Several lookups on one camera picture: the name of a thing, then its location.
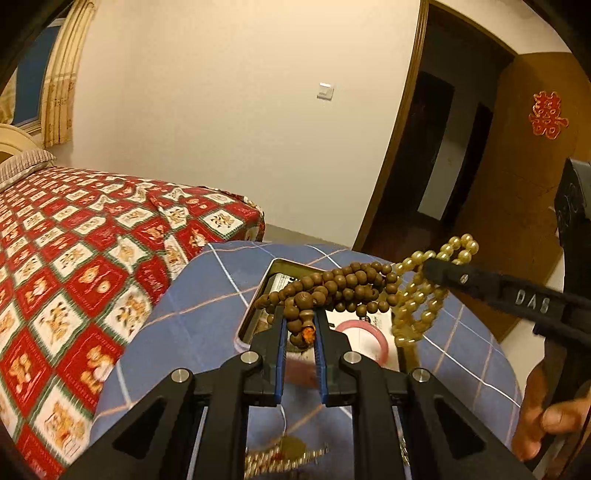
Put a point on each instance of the cream wooden headboard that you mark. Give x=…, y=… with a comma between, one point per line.
x=14, y=136

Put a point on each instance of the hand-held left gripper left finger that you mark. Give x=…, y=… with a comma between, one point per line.
x=280, y=369

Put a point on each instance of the narrow beige curtain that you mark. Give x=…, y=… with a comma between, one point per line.
x=64, y=69

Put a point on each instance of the white paper card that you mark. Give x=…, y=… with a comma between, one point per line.
x=282, y=281

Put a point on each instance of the striped pillow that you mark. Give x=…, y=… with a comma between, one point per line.
x=23, y=164

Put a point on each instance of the brown wooden door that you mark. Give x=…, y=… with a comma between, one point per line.
x=517, y=184

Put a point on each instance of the red paper door decoration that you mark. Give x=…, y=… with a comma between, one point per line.
x=548, y=114

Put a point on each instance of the pink bangle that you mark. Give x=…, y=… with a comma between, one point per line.
x=388, y=339

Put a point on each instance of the dark wooden door frame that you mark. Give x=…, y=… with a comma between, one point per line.
x=362, y=241

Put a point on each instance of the white light switch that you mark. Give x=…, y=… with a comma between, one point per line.
x=325, y=91

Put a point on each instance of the blue checked tablecloth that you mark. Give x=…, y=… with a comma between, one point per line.
x=207, y=295

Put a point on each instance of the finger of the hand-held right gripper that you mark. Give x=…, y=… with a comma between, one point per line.
x=498, y=288

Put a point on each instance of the window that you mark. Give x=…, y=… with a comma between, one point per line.
x=34, y=74

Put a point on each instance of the red printed bedspread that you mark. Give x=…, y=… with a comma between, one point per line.
x=69, y=277

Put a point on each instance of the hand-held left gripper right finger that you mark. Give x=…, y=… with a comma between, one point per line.
x=323, y=369

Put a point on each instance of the person's right hand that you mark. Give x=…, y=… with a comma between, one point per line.
x=531, y=406

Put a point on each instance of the pink tin box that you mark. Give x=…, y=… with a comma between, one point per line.
x=254, y=323

